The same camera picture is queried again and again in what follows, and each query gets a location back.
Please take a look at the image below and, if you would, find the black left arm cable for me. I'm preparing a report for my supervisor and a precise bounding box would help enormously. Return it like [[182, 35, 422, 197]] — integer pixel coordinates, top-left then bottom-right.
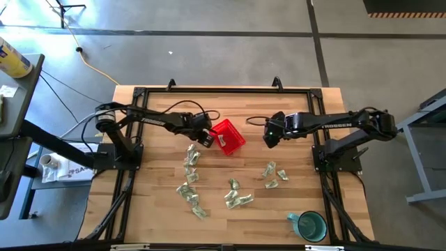
[[160, 100, 222, 122]]

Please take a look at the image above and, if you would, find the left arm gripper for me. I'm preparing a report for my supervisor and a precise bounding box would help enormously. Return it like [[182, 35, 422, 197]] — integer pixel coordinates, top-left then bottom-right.
[[192, 112, 216, 149]]

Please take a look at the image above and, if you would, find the yellow wipes canister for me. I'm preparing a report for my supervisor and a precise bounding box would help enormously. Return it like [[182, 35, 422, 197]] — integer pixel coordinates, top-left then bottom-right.
[[0, 36, 34, 79]]

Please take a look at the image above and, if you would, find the grey cable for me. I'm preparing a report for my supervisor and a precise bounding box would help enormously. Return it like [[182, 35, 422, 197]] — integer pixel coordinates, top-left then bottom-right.
[[59, 110, 105, 139]]

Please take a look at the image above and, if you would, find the grey metal cart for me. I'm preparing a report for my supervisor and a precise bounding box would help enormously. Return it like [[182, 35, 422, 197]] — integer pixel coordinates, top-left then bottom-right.
[[396, 89, 446, 205]]

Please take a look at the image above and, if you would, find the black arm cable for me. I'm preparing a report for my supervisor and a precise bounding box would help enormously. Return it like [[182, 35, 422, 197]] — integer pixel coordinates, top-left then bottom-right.
[[245, 116, 276, 127], [160, 100, 222, 122]]

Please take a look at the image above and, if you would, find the teal ceramic mug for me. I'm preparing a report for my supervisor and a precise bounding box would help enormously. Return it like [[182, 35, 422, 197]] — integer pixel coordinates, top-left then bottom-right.
[[286, 210, 328, 243]]

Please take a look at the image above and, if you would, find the dark grey panel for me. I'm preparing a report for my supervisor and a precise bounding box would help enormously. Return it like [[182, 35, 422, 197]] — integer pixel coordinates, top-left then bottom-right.
[[0, 136, 33, 220]]

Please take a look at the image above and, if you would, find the black aluminium table frame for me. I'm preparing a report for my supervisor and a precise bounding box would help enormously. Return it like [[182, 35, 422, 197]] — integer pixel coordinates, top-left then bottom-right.
[[78, 85, 376, 251]]

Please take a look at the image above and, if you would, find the silver aluminium bar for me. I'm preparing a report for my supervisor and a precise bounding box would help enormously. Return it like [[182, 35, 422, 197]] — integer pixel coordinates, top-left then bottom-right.
[[110, 243, 151, 251], [305, 245, 345, 251]]

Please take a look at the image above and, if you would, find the black tripod stand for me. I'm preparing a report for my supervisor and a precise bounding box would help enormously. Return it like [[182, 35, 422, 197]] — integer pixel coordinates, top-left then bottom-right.
[[45, 0, 87, 29]]

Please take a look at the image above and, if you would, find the crumpled banknote on table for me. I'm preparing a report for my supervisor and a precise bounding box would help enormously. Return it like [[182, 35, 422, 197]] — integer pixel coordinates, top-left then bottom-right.
[[192, 205, 208, 220]]

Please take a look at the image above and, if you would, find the grey side table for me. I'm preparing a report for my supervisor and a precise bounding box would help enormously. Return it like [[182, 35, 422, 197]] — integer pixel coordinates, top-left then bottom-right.
[[0, 54, 45, 139]]

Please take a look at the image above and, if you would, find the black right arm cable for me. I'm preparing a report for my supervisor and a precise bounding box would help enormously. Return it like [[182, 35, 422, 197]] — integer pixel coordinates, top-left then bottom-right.
[[245, 116, 276, 127]]

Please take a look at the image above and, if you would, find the yellow extension cable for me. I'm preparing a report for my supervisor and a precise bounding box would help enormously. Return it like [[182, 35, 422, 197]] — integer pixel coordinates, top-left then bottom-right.
[[44, 0, 120, 86]]

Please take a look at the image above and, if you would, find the black diagonal support beam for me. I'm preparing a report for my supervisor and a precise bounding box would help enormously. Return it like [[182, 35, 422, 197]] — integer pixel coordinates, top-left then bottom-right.
[[19, 119, 97, 169]]

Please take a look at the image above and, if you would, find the white paper cup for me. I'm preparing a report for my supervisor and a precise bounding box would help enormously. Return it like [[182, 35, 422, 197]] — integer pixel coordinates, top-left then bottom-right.
[[38, 153, 61, 171]]

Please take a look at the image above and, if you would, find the white paper note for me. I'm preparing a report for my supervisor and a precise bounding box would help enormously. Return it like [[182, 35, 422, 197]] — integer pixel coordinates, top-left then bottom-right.
[[0, 84, 20, 99]]

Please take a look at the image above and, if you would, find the white printed plastic bag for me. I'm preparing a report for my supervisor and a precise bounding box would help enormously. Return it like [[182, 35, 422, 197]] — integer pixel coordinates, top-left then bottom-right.
[[41, 142, 102, 184]]

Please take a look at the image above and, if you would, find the dark low shelf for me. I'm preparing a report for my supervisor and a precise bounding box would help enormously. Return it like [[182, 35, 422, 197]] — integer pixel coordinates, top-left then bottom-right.
[[19, 136, 104, 220]]

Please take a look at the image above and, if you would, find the red plastic basket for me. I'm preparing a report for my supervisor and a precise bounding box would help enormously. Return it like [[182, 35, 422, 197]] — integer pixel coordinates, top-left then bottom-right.
[[210, 118, 247, 156]]

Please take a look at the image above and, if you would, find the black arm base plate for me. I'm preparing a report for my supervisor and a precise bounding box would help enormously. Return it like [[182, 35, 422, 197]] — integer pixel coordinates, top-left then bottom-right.
[[312, 143, 363, 174], [93, 142, 144, 172]]

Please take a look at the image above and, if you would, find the thin black floor cable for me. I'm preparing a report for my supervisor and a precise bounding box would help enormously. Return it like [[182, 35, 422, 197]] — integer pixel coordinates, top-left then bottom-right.
[[38, 69, 104, 123]]

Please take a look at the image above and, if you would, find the black mat with hazard stripe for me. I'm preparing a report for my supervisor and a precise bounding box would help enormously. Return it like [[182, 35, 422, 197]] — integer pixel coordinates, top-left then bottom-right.
[[362, 0, 446, 19]]

